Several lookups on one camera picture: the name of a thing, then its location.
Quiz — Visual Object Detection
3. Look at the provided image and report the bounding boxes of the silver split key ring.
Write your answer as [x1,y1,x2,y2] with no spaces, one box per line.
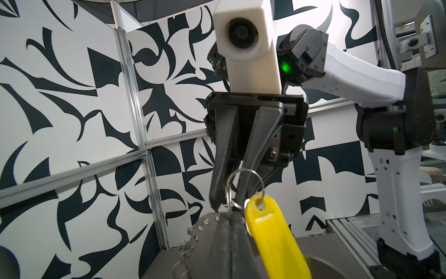
[224,168,266,214]

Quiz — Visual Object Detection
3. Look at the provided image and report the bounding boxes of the yellow key tag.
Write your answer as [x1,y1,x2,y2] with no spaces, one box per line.
[245,194,312,279]

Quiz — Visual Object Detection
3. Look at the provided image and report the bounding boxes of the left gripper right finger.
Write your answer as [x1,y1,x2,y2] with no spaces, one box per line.
[231,212,264,279]

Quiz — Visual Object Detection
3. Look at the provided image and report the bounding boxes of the aluminium frame rails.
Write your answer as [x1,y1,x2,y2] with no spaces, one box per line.
[0,0,356,250]

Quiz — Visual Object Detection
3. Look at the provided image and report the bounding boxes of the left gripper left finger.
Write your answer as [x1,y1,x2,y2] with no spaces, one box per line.
[205,213,235,279]

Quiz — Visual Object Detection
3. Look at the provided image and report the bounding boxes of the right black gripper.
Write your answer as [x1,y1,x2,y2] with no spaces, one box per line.
[204,93,308,211]

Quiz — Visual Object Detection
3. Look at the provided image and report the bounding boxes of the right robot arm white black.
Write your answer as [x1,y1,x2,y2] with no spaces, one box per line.
[205,17,444,279]

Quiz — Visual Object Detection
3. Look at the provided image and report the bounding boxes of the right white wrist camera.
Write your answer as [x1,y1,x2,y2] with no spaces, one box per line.
[213,0,282,94]

